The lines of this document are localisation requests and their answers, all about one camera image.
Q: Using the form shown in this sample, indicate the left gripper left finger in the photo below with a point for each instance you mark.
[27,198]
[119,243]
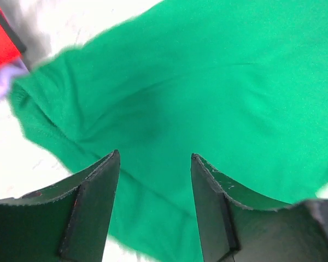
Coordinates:
[66,221]

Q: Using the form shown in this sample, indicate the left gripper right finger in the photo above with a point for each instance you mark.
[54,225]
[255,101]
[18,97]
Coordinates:
[238,224]

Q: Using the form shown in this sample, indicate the green t-shirt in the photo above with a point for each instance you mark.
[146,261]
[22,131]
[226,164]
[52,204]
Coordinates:
[242,83]

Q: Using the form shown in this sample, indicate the folded red printed t-shirt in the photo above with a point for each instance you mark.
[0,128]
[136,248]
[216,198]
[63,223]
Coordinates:
[11,46]

